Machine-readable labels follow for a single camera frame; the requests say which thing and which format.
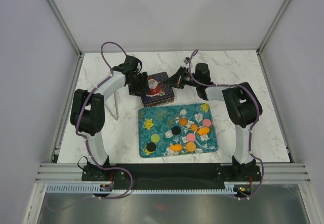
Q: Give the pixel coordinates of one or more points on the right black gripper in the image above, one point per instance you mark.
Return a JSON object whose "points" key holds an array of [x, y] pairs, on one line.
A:
{"points": [[176, 80]]}

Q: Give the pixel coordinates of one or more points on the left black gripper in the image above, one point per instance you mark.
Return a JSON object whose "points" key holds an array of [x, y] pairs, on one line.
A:
{"points": [[143, 86]]}

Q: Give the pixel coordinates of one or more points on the gold tin lid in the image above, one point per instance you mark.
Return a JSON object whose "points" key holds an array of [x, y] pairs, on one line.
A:
{"points": [[157, 88]]}

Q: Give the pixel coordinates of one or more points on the metal serving tongs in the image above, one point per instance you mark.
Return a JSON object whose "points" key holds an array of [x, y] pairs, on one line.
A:
{"points": [[111, 104]]}

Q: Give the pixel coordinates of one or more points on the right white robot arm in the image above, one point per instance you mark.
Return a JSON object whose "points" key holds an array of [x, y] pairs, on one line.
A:
{"points": [[243, 107]]}

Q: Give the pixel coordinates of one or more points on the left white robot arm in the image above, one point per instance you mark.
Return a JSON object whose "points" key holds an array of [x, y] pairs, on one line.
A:
{"points": [[88, 106]]}

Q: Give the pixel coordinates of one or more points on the square cookie tin box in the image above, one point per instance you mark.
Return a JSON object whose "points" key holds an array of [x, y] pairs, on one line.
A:
{"points": [[148, 101]]}

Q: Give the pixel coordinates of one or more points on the orange chip cookie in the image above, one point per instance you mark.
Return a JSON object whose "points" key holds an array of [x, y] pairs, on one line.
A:
{"points": [[183, 121]]}

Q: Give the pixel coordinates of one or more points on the teal floral tray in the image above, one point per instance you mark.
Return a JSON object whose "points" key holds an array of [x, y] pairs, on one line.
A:
{"points": [[160, 120]]}

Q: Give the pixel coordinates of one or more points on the black sandwich cookie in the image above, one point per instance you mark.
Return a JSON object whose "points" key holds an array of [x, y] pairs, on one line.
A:
{"points": [[151, 146], [176, 130]]}

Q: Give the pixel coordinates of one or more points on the orange swirl cookie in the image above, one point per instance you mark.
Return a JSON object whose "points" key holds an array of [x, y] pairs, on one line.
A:
{"points": [[194, 127]]}

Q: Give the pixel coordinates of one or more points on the green round cookie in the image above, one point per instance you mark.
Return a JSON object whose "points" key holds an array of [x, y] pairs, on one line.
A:
{"points": [[155, 138]]}

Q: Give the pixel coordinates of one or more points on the pink sandwich cookie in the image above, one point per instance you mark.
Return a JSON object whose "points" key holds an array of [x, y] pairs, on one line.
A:
{"points": [[206, 122], [190, 137]]}

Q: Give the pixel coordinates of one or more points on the orange fish cookie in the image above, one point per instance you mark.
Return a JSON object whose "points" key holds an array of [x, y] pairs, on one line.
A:
{"points": [[203, 131], [176, 147]]}

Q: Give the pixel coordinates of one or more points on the orange dotted round cookie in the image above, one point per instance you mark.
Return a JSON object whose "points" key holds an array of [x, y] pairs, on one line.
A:
{"points": [[191, 147]]}

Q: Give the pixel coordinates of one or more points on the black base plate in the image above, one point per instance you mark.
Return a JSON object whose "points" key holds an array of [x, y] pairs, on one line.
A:
{"points": [[172, 175]]}

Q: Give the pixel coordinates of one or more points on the white slotted cable duct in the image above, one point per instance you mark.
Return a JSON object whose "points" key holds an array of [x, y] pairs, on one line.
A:
{"points": [[96, 188]]}

